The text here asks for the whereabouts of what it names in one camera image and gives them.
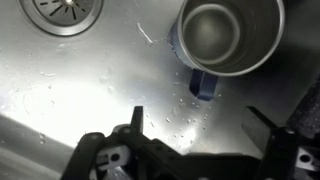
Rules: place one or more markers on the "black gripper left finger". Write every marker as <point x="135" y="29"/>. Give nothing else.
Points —
<point x="126" y="148"/>

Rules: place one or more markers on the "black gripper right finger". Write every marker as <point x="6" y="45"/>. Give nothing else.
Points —
<point x="286" y="153"/>

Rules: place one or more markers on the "blue steel-lined mug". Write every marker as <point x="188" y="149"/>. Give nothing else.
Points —
<point x="225" y="38"/>

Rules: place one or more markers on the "stainless steel sink basin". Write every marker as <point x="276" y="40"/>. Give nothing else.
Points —
<point x="54" y="89"/>

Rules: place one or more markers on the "sink drain strainer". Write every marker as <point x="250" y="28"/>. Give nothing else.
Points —
<point x="62" y="17"/>

